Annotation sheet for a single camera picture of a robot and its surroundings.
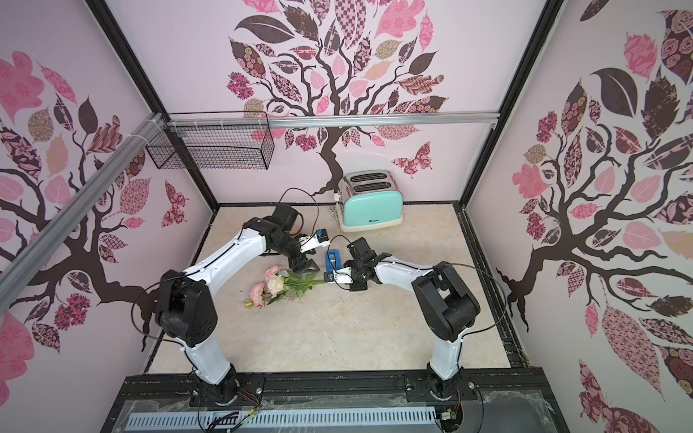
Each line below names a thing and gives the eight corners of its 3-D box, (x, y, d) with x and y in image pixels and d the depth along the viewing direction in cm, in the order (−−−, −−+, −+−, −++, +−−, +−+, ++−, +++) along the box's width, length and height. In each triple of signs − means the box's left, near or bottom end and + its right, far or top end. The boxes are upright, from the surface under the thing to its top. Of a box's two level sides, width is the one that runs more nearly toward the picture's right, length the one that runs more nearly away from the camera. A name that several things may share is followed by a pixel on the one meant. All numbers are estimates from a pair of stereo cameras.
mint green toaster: (340, 232, 113) (338, 201, 99) (342, 201, 125) (340, 170, 111) (399, 232, 113) (406, 201, 99) (395, 201, 125) (400, 169, 111)
